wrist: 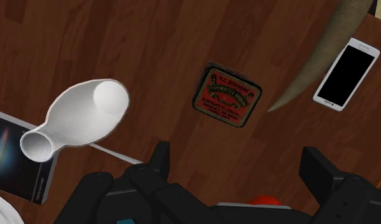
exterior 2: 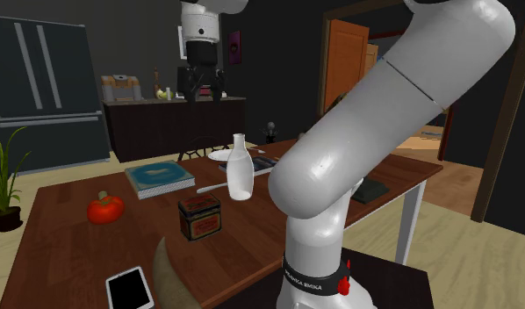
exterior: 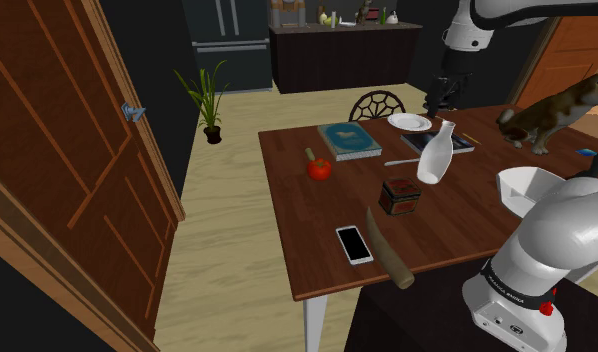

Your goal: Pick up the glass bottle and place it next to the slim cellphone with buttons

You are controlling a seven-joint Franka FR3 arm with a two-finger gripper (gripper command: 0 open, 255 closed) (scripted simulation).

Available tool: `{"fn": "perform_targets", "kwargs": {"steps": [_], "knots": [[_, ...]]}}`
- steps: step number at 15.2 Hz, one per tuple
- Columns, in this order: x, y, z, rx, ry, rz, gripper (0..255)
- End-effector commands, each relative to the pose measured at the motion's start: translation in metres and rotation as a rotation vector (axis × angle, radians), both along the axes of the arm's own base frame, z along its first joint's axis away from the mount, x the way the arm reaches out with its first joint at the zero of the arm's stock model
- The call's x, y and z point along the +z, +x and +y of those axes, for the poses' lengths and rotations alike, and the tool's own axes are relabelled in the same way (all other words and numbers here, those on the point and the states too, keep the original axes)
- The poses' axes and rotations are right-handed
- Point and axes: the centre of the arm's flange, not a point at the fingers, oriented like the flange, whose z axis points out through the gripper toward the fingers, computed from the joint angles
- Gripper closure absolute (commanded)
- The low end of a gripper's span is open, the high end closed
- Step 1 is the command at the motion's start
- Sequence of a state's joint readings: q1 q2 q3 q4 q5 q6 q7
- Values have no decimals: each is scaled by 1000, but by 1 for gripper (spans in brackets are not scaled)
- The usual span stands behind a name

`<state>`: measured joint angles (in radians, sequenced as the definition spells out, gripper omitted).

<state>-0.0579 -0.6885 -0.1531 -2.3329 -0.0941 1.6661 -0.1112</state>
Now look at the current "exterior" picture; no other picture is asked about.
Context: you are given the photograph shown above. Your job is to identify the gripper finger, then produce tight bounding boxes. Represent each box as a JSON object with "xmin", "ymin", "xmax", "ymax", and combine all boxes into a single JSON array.
[
  {"xmin": 424, "ymin": 75, "xmax": 447, "ymax": 121},
  {"xmin": 442, "ymin": 75, "xmax": 469, "ymax": 112}
]

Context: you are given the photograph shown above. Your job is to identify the white plate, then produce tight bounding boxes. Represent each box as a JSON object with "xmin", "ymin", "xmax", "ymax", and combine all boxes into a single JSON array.
[{"xmin": 387, "ymin": 112, "xmax": 433, "ymax": 133}]

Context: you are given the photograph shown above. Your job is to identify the dark flat book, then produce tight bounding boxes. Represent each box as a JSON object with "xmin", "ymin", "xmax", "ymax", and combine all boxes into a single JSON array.
[{"xmin": 400, "ymin": 130, "xmax": 476, "ymax": 157}]

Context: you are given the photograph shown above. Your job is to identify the white ceramic bottle vase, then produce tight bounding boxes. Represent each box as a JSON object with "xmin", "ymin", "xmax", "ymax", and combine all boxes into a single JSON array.
[{"xmin": 415, "ymin": 119, "xmax": 457, "ymax": 186}]

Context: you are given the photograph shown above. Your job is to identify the dark round-backed chair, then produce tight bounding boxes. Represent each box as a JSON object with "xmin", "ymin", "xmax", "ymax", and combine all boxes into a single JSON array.
[{"xmin": 348, "ymin": 89, "xmax": 407, "ymax": 123}]

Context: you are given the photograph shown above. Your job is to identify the blue hardcover book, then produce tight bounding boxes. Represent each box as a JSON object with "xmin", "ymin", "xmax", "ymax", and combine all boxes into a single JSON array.
[{"xmin": 316, "ymin": 121, "xmax": 384, "ymax": 163}]

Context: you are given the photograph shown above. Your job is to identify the dark kitchen counter with items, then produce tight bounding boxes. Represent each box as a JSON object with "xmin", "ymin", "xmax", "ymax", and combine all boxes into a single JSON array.
[{"xmin": 268, "ymin": 0, "xmax": 424, "ymax": 95}]

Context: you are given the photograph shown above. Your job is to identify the brown and white dog figure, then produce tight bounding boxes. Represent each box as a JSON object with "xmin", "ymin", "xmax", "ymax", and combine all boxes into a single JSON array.
[{"xmin": 495, "ymin": 68, "xmax": 598, "ymax": 157}]

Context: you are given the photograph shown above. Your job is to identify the red and black tin box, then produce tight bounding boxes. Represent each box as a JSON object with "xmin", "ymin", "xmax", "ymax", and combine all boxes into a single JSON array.
[{"xmin": 377, "ymin": 177, "xmax": 423, "ymax": 217}]

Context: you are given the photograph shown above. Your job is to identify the orange wooden door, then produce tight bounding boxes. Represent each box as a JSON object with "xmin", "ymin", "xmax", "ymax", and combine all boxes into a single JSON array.
[{"xmin": 506, "ymin": 15, "xmax": 598, "ymax": 111}]

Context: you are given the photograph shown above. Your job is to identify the brown wooden table white legs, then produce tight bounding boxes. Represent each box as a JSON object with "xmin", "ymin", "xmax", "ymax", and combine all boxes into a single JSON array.
[{"xmin": 257, "ymin": 103, "xmax": 598, "ymax": 352}]

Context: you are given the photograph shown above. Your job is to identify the red tomato with stem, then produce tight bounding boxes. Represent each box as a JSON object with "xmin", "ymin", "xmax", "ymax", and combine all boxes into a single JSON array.
[{"xmin": 304, "ymin": 147, "xmax": 333, "ymax": 183}]

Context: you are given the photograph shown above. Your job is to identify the brown curved horn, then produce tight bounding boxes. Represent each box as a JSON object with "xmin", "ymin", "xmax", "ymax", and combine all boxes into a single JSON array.
[{"xmin": 365, "ymin": 206, "xmax": 416, "ymax": 290}]

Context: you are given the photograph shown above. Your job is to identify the white smartphone black screen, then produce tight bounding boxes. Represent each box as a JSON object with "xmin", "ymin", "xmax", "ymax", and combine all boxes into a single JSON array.
[{"xmin": 334, "ymin": 225, "xmax": 375, "ymax": 266}]

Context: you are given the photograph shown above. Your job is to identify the dark grey refrigerator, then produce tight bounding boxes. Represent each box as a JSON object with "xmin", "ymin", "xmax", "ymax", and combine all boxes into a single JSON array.
[{"xmin": 181, "ymin": 0, "xmax": 274, "ymax": 94}]

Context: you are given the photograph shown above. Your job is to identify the dark robot stand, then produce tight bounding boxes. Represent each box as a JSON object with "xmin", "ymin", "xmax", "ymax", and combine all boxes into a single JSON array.
[{"xmin": 344, "ymin": 257, "xmax": 598, "ymax": 352}]

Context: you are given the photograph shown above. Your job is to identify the green potted plant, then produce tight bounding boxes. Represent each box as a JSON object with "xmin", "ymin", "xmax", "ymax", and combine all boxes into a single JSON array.
[{"xmin": 173, "ymin": 59, "xmax": 231, "ymax": 145}]

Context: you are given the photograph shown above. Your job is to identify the brown panelled wooden door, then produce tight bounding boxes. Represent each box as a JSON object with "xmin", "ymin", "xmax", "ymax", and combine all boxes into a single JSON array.
[{"xmin": 0, "ymin": 0, "xmax": 187, "ymax": 352}]

